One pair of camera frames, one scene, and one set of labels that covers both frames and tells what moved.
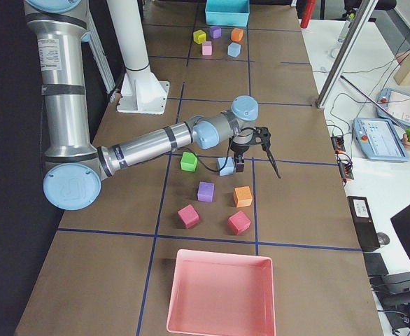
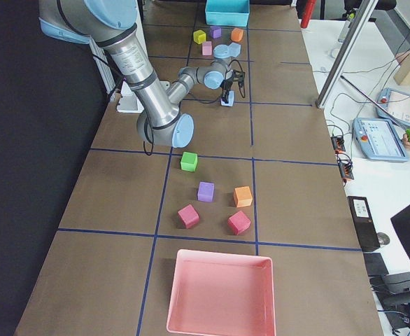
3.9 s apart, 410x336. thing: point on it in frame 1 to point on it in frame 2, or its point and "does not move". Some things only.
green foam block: x=189 y=162 does not move
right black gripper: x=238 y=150 to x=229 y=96
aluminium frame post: x=367 y=12 does not move
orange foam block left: x=236 y=34 does not move
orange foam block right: x=243 y=197 does not move
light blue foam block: x=229 y=168 to x=231 y=100
